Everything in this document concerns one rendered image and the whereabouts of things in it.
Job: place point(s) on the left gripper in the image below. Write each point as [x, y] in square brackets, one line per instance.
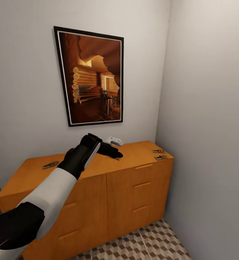
[112, 152]

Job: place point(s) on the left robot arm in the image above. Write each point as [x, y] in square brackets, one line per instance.
[36, 214]

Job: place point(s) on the picture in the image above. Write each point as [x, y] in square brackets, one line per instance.
[92, 70]

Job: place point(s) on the cabinet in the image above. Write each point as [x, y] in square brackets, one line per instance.
[111, 198]

